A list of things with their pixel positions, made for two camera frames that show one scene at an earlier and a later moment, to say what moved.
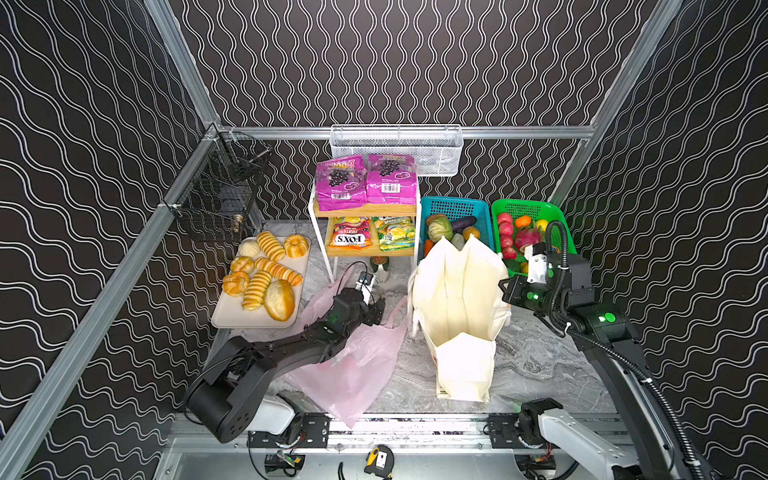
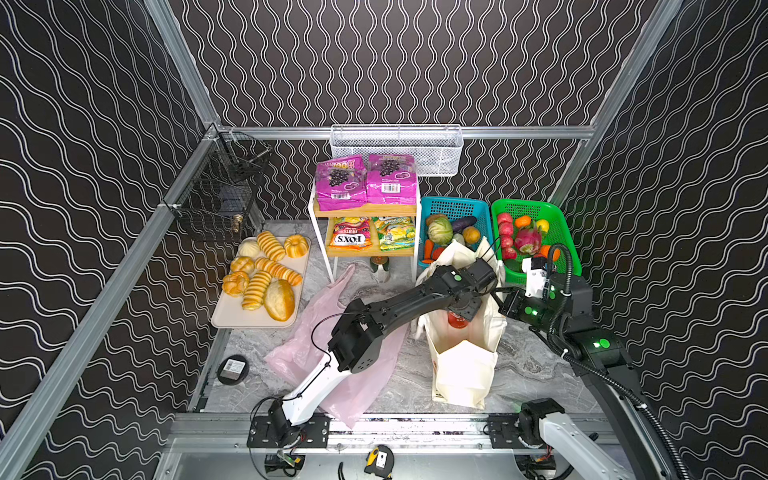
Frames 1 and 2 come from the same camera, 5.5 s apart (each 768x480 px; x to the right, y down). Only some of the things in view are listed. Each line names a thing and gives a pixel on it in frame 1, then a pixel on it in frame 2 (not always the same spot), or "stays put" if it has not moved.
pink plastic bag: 353,376 stays put
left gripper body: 369,309 → 471,303
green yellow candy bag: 395,232 stays put
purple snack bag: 391,179 stays put
